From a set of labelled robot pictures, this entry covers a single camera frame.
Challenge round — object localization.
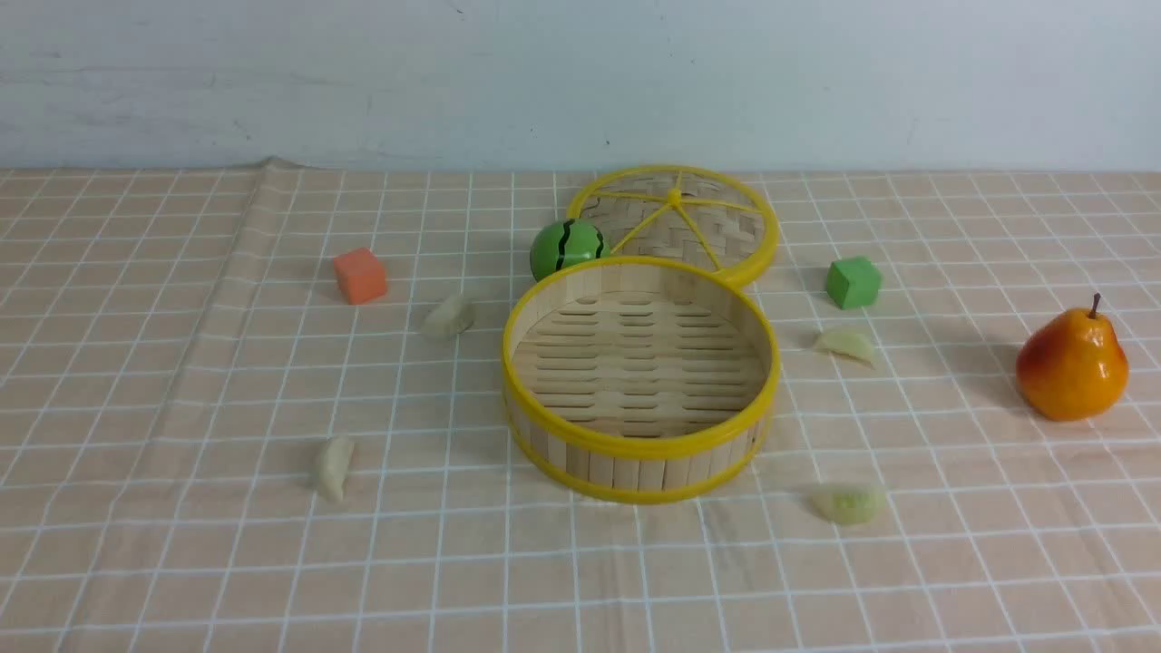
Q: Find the white dumpling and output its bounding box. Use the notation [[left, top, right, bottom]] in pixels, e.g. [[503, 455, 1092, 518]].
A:
[[313, 435, 356, 503], [420, 293, 476, 339]]

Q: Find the pale green dumpling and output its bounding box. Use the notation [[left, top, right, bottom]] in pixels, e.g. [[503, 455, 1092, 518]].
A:
[[813, 327, 880, 368]]

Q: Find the bamboo steamer tray yellow rim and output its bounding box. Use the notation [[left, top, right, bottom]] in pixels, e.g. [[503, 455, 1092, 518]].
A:
[[502, 257, 781, 504]]

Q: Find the bamboo steamer lid yellow rim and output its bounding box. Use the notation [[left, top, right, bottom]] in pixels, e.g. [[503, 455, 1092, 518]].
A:
[[567, 165, 780, 287]]

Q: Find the green watermelon toy ball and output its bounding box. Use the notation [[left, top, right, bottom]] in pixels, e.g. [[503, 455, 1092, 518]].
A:
[[528, 218, 610, 282]]

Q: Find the orange foam cube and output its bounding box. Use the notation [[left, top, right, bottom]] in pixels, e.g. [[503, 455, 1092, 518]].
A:
[[333, 247, 388, 304]]

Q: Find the green foam cube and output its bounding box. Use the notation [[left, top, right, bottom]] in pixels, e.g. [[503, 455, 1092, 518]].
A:
[[824, 256, 884, 310]]

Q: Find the checkered beige tablecloth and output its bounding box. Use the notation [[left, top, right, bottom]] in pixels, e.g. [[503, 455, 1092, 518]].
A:
[[1, 162, 1160, 652]]

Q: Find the orange yellow toy pear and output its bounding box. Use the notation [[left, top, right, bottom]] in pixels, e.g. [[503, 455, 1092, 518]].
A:
[[1016, 293, 1128, 422]]

